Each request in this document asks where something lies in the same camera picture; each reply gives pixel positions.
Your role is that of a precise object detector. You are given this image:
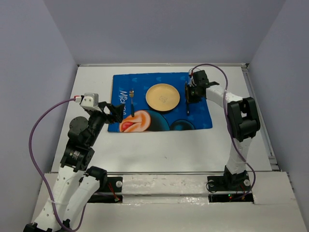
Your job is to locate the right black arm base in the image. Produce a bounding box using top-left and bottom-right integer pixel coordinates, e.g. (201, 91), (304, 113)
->
(206, 175), (254, 203)

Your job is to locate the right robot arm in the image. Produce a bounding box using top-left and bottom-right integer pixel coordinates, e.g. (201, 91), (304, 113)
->
(185, 70), (261, 192)

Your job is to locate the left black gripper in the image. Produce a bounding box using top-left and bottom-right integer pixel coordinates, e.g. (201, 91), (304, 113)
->
(87, 101), (125, 145)

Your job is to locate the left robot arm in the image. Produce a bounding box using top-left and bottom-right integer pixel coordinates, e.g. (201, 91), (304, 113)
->
(24, 101), (124, 232)

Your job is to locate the gold fork dark handle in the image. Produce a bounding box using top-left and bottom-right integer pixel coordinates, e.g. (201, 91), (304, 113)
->
(129, 89), (135, 117)

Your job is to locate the blue cartoon placemat cloth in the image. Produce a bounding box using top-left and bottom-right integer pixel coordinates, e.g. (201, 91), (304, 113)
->
(108, 72), (213, 132)

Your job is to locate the tan round plate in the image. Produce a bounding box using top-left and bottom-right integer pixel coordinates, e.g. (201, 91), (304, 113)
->
(145, 84), (180, 112)

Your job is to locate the gold knife dark handle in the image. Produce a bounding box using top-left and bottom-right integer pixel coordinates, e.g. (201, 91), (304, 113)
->
(185, 82), (190, 116)

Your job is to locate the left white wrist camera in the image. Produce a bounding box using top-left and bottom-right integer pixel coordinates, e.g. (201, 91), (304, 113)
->
(74, 93), (102, 112)

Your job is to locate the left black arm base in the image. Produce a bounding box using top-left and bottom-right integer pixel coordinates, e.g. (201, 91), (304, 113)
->
(88, 176), (123, 203)

